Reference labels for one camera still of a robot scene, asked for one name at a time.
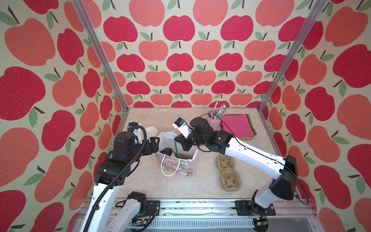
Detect aluminium frame post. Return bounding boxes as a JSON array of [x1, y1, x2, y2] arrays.
[[258, 0, 328, 114], [72, 0, 129, 113]]

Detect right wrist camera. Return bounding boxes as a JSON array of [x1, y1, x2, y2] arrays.
[[173, 117, 191, 138]]

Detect stack of pulp cup carriers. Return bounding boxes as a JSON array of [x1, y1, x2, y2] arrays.
[[215, 154, 242, 192]]

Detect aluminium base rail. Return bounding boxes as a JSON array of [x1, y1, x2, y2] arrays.
[[72, 198, 322, 232]]

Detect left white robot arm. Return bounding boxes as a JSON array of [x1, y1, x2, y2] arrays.
[[80, 132, 160, 232]]

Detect black coffee cup lid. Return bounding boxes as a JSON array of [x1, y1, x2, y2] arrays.
[[161, 148, 173, 157]]

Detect animal print paper gift bag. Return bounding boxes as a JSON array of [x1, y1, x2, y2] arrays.
[[156, 132, 199, 177]]

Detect green straw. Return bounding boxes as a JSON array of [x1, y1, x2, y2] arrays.
[[174, 140, 180, 159]]

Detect pink napkin stack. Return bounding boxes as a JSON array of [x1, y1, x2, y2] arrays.
[[222, 114, 257, 139]]

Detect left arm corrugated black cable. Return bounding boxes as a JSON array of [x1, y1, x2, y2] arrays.
[[82, 125, 148, 232]]

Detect cardboard napkin tray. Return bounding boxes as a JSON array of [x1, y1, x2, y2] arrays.
[[232, 114, 257, 141]]

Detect pink pen holder cup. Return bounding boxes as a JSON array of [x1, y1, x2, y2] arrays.
[[206, 109, 221, 131]]

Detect right aluminium frame post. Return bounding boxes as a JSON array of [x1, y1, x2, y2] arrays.
[[258, 0, 328, 114]]

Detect left aluminium frame post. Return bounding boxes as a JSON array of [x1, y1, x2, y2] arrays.
[[72, 0, 129, 113]]

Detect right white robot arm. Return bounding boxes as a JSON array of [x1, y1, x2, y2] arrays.
[[173, 117, 298, 216]]

